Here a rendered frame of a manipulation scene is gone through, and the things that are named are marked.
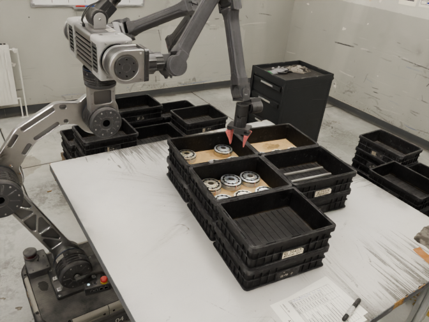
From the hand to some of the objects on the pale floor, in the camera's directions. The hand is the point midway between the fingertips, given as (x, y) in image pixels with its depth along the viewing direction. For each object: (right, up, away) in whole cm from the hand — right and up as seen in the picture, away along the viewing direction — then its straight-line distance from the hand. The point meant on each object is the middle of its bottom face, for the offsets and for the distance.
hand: (237, 143), depth 181 cm
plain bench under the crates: (+1, -90, +57) cm, 107 cm away
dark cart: (+53, -2, +220) cm, 226 cm away
